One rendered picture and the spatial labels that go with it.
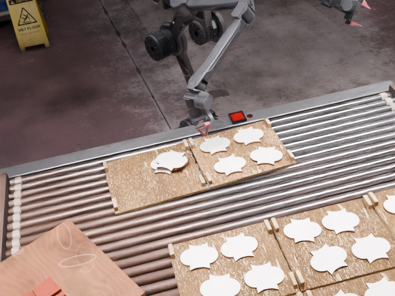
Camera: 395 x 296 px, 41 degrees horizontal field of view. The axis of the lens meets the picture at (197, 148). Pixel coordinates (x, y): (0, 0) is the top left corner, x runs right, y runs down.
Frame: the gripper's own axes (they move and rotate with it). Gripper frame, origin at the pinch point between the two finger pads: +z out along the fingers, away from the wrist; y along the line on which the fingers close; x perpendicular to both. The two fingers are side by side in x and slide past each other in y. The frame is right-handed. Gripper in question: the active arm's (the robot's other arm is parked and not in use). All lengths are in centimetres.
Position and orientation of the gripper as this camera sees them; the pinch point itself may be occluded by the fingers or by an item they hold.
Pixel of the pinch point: (202, 129)
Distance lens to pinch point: 244.2
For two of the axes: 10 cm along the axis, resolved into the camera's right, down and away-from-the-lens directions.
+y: -3.0, -5.4, 7.9
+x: -9.1, 4.1, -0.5
